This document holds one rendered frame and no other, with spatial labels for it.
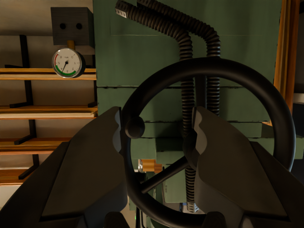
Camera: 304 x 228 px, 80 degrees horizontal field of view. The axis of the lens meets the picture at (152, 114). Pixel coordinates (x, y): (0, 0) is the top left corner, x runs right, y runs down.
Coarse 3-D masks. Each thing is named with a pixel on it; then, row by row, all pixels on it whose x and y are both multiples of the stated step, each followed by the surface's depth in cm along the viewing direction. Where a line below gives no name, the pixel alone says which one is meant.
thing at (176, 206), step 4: (164, 200) 44; (164, 204) 44; (168, 204) 44; (172, 204) 44; (176, 204) 44; (180, 204) 45; (184, 204) 41; (172, 208) 44; (176, 208) 44; (184, 208) 41; (184, 212) 41; (188, 212) 41; (196, 212) 41; (200, 212) 41
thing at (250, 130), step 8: (152, 128) 47; (160, 128) 47; (168, 128) 47; (176, 128) 47; (240, 128) 47; (248, 128) 47; (256, 128) 47; (144, 136) 47; (152, 136) 47; (160, 136) 47; (168, 136) 47; (176, 136) 47; (248, 136) 47; (256, 136) 47
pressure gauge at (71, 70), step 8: (64, 48) 38; (72, 48) 40; (56, 56) 38; (64, 56) 38; (72, 56) 38; (80, 56) 38; (56, 64) 38; (64, 64) 38; (72, 64) 38; (80, 64) 38; (56, 72) 38; (64, 72) 39; (72, 72) 39; (80, 72) 39
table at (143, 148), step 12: (264, 132) 52; (132, 144) 47; (144, 144) 47; (156, 144) 42; (168, 144) 42; (180, 144) 42; (264, 144) 48; (300, 144) 48; (132, 156) 48; (144, 156) 48; (156, 156) 38; (168, 156) 38; (180, 156) 38; (300, 156) 48
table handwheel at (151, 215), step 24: (168, 72) 26; (192, 72) 26; (216, 72) 26; (240, 72) 26; (144, 96) 27; (264, 96) 27; (288, 120) 27; (192, 144) 27; (288, 144) 28; (168, 168) 30; (192, 168) 28; (288, 168) 28; (144, 192) 30; (168, 216) 30; (192, 216) 31
